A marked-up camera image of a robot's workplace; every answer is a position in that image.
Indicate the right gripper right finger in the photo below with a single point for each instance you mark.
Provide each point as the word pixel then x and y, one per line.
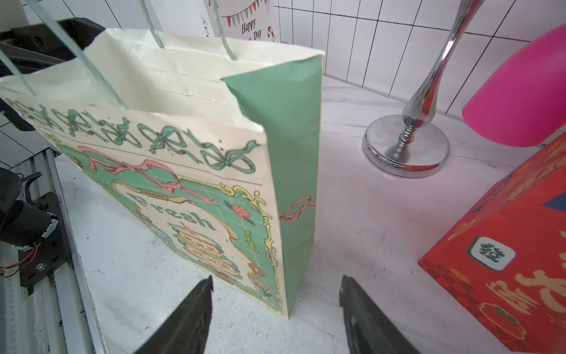
pixel 368 329

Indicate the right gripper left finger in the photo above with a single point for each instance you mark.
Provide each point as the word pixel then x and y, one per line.
pixel 186 330

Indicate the green Fresh paper bag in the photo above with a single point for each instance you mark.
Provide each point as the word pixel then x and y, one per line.
pixel 212 143

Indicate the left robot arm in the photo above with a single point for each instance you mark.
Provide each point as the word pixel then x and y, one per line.
pixel 32 48

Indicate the red printed paper bag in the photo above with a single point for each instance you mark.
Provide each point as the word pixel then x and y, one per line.
pixel 504 261

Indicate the white Happy Every Day bag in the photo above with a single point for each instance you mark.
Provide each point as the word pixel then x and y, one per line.
pixel 252 20

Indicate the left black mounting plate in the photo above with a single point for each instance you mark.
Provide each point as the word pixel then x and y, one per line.
pixel 53 251

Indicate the chrome cup holder stand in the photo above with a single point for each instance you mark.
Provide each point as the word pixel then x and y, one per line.
pixel 408 145

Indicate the pink plastic wine glass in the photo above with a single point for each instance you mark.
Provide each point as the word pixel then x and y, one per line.
pixel 523 102

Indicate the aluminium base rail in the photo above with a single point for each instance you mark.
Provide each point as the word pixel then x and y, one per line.
pixel 56 315

